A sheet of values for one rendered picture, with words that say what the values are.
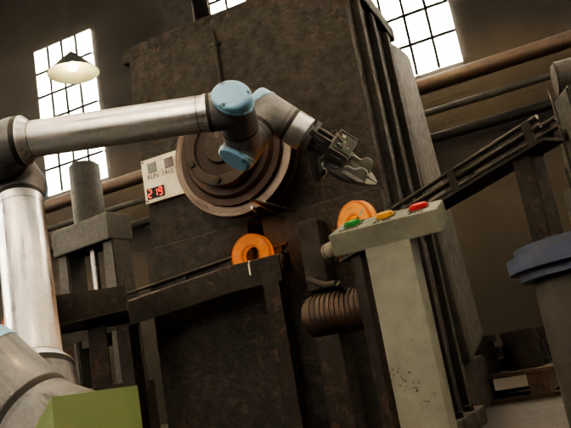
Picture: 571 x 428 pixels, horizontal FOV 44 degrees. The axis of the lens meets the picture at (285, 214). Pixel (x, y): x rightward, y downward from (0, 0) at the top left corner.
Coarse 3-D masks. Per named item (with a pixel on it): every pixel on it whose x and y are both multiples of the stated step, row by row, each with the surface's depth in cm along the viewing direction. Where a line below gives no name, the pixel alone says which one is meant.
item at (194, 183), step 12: (276, 144) 244; (264, 156) 243; (276, 156) 244; (264, 168) 243; (276, 168) 244; (192, 180) 256; (252, 180) 244; (264, 180) 244; (204, 192) 253; (216, 192) 249; (228, 192) 247; (240, 192) 246; (252, 192) 245; (216, 204) 251; (228, 204) 249; (240, 204) 248
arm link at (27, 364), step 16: (0, 336) 126; (16, 336) 129; (0, 352) 123; (16, 352) 124; (32, 352) 127; (0, 368) 121; (16, 368) 121; (32, 368) 122; (48, 368) 124; (0, 384) 119; (16, 384) 119; (0, 400) 118
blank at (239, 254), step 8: (240, 240) 249; (248, 240) 248; (256, 240) 247; (264, 240) 245; (240, 248) 249; (248, 248) 250; (264, 248) 245; (272, 248) 246; (232, 256) 250; (240, 256) 248
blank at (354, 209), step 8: (352, 200) 213; (360, 200) 212; (344, 208) 215; (352, 208) 212; (360, 208) 209; (368, 208) 208; (344, 216) 215; (352, 216) 213; (360, 216) 209; (368, 216) 207
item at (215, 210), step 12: (180, 144) 263; (180, 156) 262; (288, 156) 244; (180, 168) 261; (288, 168) 244; (180, 180) 260; (276, 180) 244; (192, 192) 258; (264, 192) 246; (276, 192) 248; (204, 204) 255; (252, 204) 247; (264, 204) 249; (228, 216) 250
